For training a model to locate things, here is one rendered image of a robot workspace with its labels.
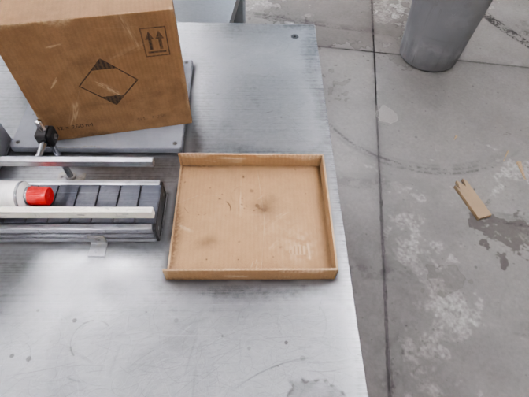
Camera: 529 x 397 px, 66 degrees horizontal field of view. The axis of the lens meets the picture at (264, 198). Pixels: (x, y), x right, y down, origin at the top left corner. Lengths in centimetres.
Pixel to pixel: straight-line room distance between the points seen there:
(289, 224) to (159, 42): 41
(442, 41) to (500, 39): 67
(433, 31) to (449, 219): 104
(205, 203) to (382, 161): 136
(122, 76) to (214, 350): 52
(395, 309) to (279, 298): 100
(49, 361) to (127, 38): 55
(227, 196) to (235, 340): 28
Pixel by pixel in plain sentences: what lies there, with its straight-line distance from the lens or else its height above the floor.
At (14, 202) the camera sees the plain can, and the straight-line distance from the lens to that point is 82.
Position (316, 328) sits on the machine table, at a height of 83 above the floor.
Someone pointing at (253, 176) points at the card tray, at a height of 83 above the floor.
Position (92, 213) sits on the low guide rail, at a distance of 76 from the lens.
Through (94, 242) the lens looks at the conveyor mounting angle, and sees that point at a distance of 82.
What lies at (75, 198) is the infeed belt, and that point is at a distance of 83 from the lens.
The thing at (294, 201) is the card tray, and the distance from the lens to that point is 82.
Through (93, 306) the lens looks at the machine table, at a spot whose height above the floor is 83.
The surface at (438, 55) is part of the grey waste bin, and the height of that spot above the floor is 12.
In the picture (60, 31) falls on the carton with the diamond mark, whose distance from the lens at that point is 80.
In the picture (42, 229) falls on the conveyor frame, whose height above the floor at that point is 88.
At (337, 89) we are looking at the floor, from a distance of 236.
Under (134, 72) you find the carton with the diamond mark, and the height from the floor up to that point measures 100.
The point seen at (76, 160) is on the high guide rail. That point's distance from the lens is 77.
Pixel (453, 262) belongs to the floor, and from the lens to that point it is 186.
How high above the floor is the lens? 151
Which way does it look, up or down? 56 degrees down
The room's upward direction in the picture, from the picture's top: 3 degrees clockwise
